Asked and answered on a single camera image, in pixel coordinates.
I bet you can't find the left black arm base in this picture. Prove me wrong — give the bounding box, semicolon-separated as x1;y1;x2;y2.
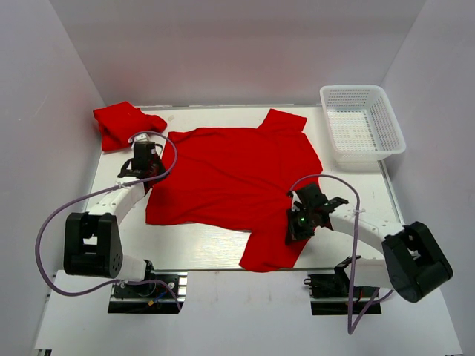
108;271;188;314

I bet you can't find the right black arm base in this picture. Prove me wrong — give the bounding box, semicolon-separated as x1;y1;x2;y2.
303;257;381;316

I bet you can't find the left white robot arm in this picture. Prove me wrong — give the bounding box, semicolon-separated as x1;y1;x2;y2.
63;141;166;296

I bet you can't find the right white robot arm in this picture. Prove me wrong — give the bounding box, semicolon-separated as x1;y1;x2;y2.
286;183;453;303

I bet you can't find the folded red t shirt stack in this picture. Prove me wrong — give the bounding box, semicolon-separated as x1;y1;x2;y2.
93;102;167;152

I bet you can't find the white plastic basket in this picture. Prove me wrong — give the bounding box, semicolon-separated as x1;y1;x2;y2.
320;85;406;163

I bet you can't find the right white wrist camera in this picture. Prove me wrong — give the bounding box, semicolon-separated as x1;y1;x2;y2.
287;191;301;212

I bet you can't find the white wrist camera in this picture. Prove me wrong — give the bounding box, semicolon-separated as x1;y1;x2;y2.
129;133;150;146
287;191;301;212

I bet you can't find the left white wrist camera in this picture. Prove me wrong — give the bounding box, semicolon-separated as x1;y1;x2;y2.
129;133;150;146

